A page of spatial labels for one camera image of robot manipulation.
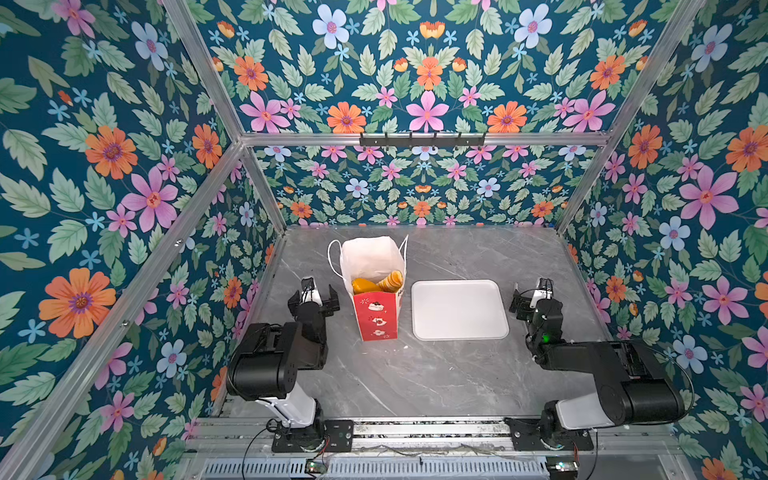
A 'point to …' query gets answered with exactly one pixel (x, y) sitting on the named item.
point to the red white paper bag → (373, 258)
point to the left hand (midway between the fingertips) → (315, 280)
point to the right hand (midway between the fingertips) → (533, 292)
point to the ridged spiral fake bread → (392, 283)
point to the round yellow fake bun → (362, 285)
